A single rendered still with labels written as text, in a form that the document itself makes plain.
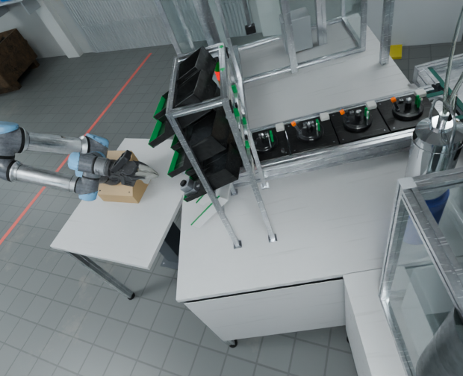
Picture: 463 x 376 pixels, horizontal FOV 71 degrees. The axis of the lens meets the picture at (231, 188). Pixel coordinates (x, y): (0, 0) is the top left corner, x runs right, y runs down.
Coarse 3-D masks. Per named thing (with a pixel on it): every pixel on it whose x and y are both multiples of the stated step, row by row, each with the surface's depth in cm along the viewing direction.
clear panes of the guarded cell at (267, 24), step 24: (168, 0) 222; (192, 0) 243; (240, 0) 244; (264, 0) 245; (312, 0) 247; (336, 0) 247; (360, 0) 208; (192, 24) 256; (240, 24) 258; (264, 24) 258; (312, 24) 260; (360, 24) 218; (192, 48) 266
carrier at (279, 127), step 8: (272, 128) 184; (280, 128) 179; (256, 136) 183; (264, 136) 173; (272, 136) 171; (280, 136) 178; (256, 144) 176; (264, 144) 174; (272, 144) 173; (280, 144) 174; (264, 152) 173; (272, 152) 172; (280, 152) 170; (288, 152) 169; (264, 160) 170
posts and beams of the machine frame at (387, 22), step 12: (288, 0) 195; (384, 0) 184; (288, 12) 200; (384, 12) 188; (288, 24) 206; (384, 24) 191; (288, 36) 211; (384, 36) 196; (288, 48) 218; (384, 48) 202; (384, 60) 208
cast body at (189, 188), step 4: (184, 180) 133; (188, 180) 132; (192, 180) 134; (180, 184) 133; (184, 184) 132; (188, 184) 131; (192, 184) 133; (196, 184) 134; (180, 188) 133; (184, 188) 132; (188, 188) 132; (192, 188) 132; (196, 188) 133; (184, 192) 135; (188, 192) 134; (192, 192) 134
